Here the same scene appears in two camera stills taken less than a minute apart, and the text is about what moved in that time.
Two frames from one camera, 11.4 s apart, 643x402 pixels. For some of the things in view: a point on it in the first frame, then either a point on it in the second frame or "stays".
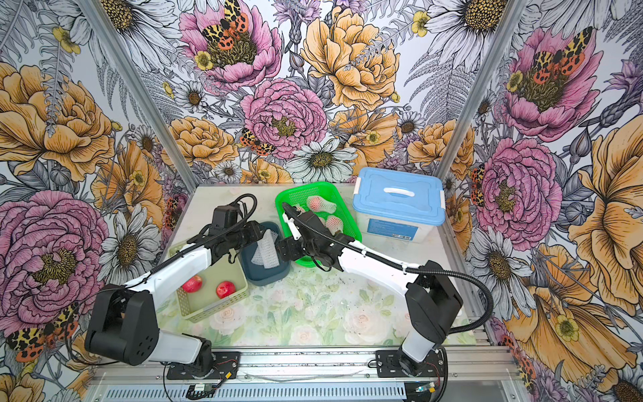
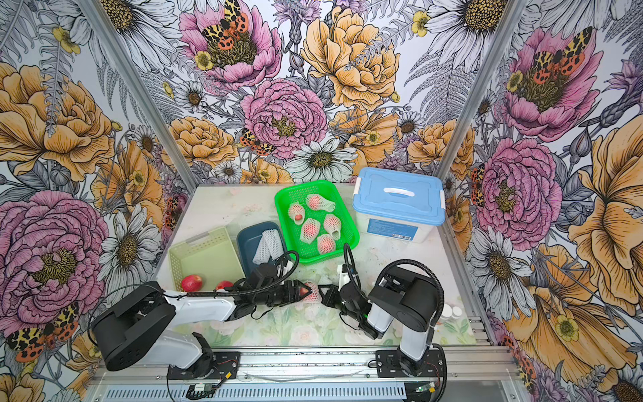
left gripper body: (243, 235) → (278, 295)
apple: (317, 203) stays
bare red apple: (193, 285) stays
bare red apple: (224, 289) stays
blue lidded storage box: (395, 205) stays
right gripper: (288, 245) → (329, 300)
